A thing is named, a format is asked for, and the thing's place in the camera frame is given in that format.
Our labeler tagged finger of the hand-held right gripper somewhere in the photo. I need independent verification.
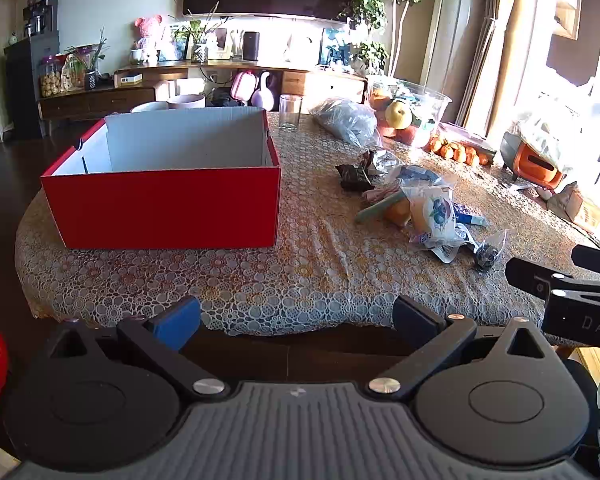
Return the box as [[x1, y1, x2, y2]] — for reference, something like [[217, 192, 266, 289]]
[[505, 257, 600, 306], [571, 245, 600, 278]]

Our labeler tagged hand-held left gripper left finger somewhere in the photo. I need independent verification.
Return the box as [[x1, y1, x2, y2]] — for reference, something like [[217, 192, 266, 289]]
[[44, 296, 230, 403]]

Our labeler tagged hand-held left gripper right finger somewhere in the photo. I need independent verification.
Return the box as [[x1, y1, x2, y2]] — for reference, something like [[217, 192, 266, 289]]
[[365, 294, 560, 404]]

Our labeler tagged blue snack packet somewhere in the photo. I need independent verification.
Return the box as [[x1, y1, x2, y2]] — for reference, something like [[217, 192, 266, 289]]
[[452, 204, 490, 227]]

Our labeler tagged yellow dog toy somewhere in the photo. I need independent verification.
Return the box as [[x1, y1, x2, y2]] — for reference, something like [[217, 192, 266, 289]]
[[384, 196, 414, 227]]

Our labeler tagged red cardboard box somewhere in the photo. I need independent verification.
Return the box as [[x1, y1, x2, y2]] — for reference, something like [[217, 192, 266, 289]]
[[41, 106, 282, 250]]

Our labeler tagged silver snack packet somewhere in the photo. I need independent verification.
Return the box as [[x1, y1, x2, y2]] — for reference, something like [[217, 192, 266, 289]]
[[364, 149, 404, 176]]

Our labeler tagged orange and grey desktop bin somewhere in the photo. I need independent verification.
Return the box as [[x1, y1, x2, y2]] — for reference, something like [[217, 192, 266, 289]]
[[500, 130, 566, 192]]

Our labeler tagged clear packet with dark contents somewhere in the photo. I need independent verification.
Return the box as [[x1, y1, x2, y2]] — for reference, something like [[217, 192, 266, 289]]
[[474, 230, 509, 272]]

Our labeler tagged blueberry print packet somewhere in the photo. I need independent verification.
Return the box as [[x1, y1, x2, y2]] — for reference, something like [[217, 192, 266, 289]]
[[409, 185, 456, 251]]

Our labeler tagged green stick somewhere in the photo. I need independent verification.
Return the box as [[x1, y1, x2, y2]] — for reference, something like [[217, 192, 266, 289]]
[[356, 191, 405, 224]]

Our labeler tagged clear bin liner bag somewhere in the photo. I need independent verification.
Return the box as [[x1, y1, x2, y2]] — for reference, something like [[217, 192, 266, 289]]
[[517, 105, 600, 171]]

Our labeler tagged pile of tangerines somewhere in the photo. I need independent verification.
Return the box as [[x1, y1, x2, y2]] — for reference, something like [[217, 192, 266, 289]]
[[425, 135, 491, 167]]

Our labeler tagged flat clear plastic bag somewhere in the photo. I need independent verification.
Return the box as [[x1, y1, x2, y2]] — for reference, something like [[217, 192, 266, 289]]
[[437, 122, 497, 155]]

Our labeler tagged black snack packet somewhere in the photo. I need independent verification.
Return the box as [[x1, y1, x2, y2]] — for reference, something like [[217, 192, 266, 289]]
[[336, 164, 376, 192]]

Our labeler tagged red apple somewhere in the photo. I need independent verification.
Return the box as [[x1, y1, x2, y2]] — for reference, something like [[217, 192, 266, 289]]
[[377, 110, 399, 137], [395, 125, 424, 147]]

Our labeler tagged clear plastic fruit tub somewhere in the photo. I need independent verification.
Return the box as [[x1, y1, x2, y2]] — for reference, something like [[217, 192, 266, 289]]
[[367, 80, 452, 149]]

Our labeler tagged green snack packet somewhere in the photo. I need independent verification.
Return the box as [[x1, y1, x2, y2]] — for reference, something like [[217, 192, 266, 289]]
[[410, 97, 439, 129]]

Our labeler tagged orange fruit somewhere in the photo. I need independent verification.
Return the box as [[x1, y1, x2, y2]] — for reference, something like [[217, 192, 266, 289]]
[[370, 87, 394, 111]]

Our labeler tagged beige curtain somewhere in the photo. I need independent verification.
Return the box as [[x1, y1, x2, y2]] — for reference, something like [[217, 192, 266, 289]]
[[452, 0, 512, 141]]

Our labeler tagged wooden television cabinet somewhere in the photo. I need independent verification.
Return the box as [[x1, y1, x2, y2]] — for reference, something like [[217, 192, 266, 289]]
[[37, 62, 369, 122]]

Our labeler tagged clear drinking glass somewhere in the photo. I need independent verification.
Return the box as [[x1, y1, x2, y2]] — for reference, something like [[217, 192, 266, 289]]
[[279, 95, 303, 132]]

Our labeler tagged lavender swan ornament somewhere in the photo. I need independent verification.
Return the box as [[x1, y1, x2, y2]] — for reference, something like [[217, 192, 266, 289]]
[[251, 71, 277, 112]]

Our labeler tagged leafy green potted plant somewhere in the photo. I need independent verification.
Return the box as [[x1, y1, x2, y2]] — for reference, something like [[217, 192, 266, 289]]
[[352, 42, 389, 77]]

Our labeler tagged plant in dark pot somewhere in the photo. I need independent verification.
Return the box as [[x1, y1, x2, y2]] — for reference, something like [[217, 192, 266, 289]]
[[64, 29, 110, 91]]

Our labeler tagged jar of round snacks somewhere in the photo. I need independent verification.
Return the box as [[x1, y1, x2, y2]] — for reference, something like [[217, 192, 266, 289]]
[[40, 57, 64, 98]]

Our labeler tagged black cabinet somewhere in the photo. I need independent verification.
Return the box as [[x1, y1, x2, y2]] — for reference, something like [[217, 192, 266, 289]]
[[4, 30, 62, 140]]

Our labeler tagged blue picture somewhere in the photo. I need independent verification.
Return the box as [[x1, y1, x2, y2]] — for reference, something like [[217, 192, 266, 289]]
[[320, 27, 354, 66]]

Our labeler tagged potted plant in patterned pot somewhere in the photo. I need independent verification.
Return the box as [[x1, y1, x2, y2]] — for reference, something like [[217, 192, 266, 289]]
[[169, 2, 233, 64]]

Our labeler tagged pink teddy bear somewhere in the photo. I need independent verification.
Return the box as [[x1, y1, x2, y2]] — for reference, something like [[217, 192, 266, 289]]
[[134, 15, 164, 64]]

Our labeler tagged coffee machine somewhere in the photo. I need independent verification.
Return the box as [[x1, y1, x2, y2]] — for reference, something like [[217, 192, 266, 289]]
[[22, 0, 60, 38]]

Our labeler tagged wall picture frame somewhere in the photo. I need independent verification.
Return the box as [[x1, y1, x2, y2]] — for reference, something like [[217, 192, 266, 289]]
[[550, 0, 584, 41]]

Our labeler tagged white picture frame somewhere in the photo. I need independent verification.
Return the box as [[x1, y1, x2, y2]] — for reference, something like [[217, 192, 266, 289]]
[[207, 27, 234, 61]]

